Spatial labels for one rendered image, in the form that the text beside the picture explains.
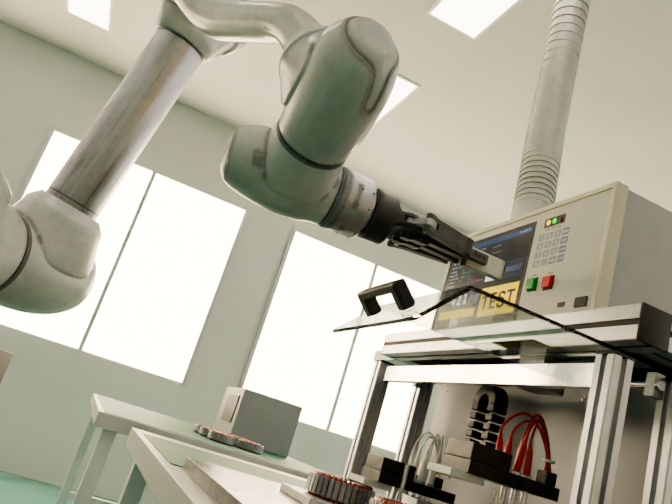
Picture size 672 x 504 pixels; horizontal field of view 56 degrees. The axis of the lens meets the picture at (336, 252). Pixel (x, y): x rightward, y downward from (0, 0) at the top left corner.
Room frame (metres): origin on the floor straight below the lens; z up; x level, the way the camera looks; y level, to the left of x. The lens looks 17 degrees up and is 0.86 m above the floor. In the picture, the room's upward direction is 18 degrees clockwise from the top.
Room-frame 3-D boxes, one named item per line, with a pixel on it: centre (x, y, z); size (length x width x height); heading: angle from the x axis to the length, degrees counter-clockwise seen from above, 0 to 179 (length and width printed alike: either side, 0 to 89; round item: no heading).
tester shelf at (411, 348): (1.07, -0.46, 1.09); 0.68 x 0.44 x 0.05; 17
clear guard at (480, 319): (0.81, -0.22, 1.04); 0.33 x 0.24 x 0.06; 107
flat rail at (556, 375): (1.01, -0.25, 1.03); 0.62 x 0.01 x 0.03; 17
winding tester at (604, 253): (1.06, -0.47, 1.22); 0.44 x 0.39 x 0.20; 17
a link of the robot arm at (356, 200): (0.84, 0.00, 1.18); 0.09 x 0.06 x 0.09; 17
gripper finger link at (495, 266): (0.90, -0.22, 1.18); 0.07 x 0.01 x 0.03; 107
